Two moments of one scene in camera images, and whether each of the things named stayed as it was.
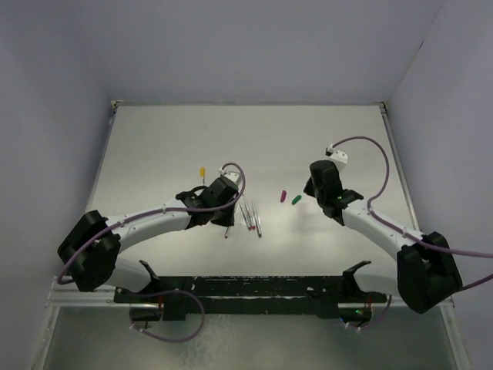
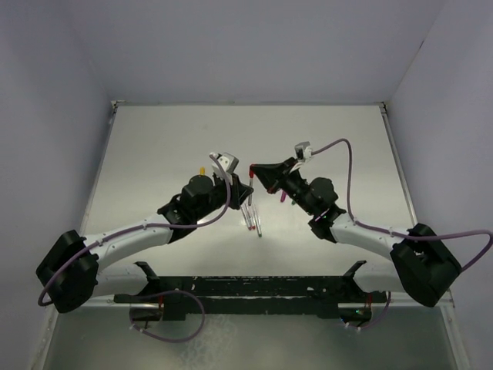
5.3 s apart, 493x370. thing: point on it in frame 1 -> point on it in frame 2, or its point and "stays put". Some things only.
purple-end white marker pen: [245, 216] stays put
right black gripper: [308, 188] -> [273, 177]
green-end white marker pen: [257, 221] stays put
